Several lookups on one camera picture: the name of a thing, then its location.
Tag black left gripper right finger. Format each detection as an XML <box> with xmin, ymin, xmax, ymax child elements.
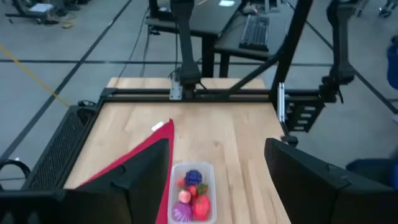
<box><xmin>264</xmin><ymin>138</ymin><xmax>398</xmax><ymax>224</ymax></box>

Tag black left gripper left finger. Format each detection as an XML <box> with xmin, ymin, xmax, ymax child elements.
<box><xmin>0</xmin><ymin>138</ymin><xmax>171</xmax><ymax>224</ymax></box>

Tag purple white-striped toy ball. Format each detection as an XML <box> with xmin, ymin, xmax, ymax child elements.
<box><xmin>172</xmin><ymin>201</ymin><xmax>193</xmax><ymax>223</ymax></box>

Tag small pink toy peach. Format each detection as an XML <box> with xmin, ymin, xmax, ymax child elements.
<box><xmin>178</xmin><ymin>190</ymin><xmax>192</xmax><ymax>204</ymax></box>

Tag blue toy grape bunch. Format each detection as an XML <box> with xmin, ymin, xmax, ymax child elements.
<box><xmin>184</xmin><ymin>169</ymin><xmax>203</xmax><ymax>187</ymax></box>

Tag large red toy tomato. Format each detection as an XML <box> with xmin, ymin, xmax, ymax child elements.
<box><xmin>192</xmin><ymin>195</ymin><xmax>212</xmax><ymax>222</ymax></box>

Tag clear plastic tupperware container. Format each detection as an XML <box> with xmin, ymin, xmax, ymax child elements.
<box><xmin>167</xmin><ymin>161</ymin><xmax>218</xmax><ymax>224</ymax></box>

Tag dark blue chair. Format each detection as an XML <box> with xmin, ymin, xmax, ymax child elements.
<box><xmin>345</xmin><ymin>155</ymin><xmax>398</xmax><ymax>190</ymax></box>

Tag black perforated panel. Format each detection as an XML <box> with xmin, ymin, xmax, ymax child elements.
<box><xmin>21</xmin><ymin>105</ymin><xmax>102</xmax><ymax>191</ymax></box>

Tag red cloth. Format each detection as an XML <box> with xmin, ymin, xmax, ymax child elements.
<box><xmin>77</xmin><ymin>118</ymin><xmax>175</xmax><ymax>224</ymax></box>

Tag silver metal strip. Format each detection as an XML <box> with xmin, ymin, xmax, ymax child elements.
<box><xmin>277</xmin><ymin>82</ymin><xmax>286</xmax><ymax>124</ymax></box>

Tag blue object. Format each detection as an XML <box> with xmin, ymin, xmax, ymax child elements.
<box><xmin>387</xmin><ymin>35</ymin><xmax>398</xmax><ymax>91</ymax></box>

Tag black jointed stand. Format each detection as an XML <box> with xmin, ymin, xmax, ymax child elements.
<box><xmin>320</xmin><ymin>0</ymin><xmax>357</xmax><ymax>103</ymax></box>

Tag black keyboard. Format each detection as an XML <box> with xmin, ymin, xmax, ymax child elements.
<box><xmin>238</xmin><ymin>14</ymin><xmax>271</xmax><ymax>52</ymax></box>

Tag black desk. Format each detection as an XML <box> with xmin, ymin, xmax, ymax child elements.
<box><xmin>145</xmin><ymin>0</ymin><xmax>289</xmax><ymax>78</ymax></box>

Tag black slotted side bracket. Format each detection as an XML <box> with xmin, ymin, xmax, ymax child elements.
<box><xmin>284</xmin><ymin>95</ymin><xmax>326</xmax><ymax>133</ymax></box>

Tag black looped cable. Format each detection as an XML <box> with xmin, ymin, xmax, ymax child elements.
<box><xmin>0</xmin><ymin>159</ymin><xmax>32</xmax><ymax>187</ymax></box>

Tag silver metal bracket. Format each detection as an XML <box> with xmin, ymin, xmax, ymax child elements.
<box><xmin>169</xmin><ymin>79</ymin><xmax>183</xmax><ymax>101</ymax></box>

